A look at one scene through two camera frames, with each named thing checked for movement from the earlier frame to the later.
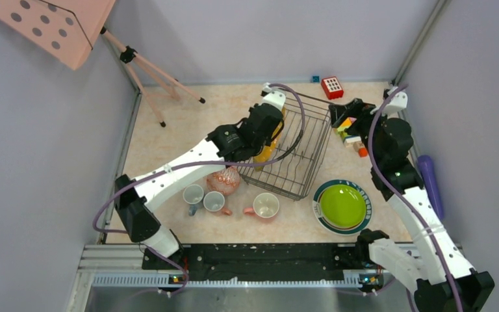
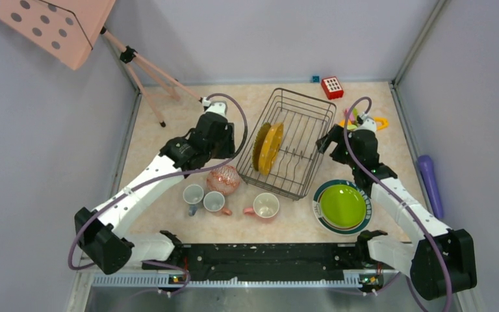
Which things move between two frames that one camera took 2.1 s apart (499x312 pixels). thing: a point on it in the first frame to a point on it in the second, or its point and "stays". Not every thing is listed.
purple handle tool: (427, 173) stays
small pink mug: (214, 201) stays
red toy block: (332, 88) stays
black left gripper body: (260, 145) to (225, 148)
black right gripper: (357, 108) to (335, 134)
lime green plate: (342, 206) stays
